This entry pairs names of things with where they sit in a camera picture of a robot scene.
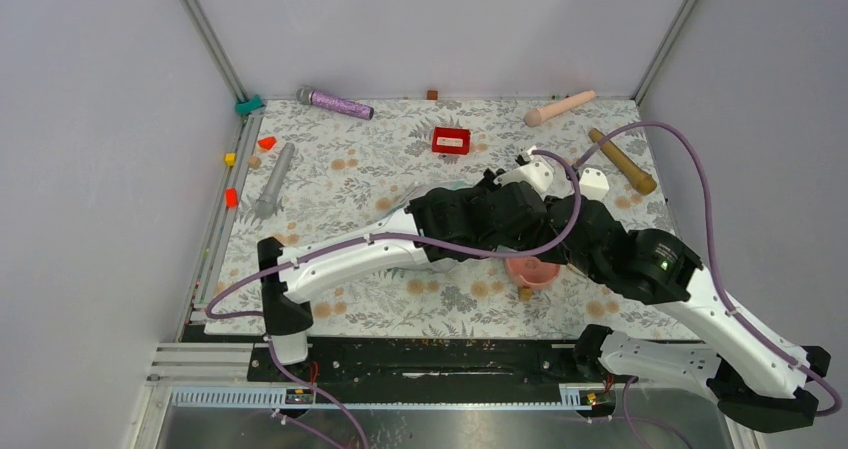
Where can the green dog food bag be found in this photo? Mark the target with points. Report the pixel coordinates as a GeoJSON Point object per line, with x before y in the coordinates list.
{"type": "Point", "coordinates": [418, 189]}

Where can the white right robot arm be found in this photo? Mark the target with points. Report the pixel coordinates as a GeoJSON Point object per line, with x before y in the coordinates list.
{"type": "Point", "coordinates": [758, 383]}

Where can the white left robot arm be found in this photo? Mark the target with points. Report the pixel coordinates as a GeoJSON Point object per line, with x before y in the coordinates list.
{"type": "Point", "coordinates": [436, 229]}

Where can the pink pet bowl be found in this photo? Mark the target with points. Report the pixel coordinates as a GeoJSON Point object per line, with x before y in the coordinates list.
{"type": "Point", "coordinates": [531, 272]}

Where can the red square toy block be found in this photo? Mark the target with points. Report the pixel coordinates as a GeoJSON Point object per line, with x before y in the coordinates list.
{"type": "Point", "coordinates": [449, 140]}

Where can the floral table mat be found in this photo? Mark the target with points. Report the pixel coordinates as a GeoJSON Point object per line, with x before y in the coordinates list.
{"type": "Point", "coordinates": [347, 172]}

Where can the pink toy stick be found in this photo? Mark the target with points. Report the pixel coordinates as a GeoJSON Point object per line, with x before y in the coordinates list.
{"type": "Point", "coordinates": [538, 115]}

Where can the grey cylinder tool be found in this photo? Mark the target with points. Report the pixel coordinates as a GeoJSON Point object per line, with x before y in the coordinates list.
{"type": "Point", "coordinates": [267, 202]}

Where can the purple glitter microphone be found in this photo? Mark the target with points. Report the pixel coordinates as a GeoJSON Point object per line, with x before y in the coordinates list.
{"type": "Point", "coordinates": [313, 97]}

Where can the orange toy block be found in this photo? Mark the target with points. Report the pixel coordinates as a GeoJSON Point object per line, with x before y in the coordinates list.
{"type": "Point", "coordinates": [231, 197]}

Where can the teal clip in corner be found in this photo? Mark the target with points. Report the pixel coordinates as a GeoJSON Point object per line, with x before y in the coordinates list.
{"type": "Point", "coordinates": [248, 106]}

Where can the brown wooden rolling pin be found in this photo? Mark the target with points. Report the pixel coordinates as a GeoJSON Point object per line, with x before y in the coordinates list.
{"type": "Point", "coordinates": [640, 180]}

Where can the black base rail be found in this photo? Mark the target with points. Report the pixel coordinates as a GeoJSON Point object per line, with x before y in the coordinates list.
{"type": "Point", "coordinates": [434, 371]}

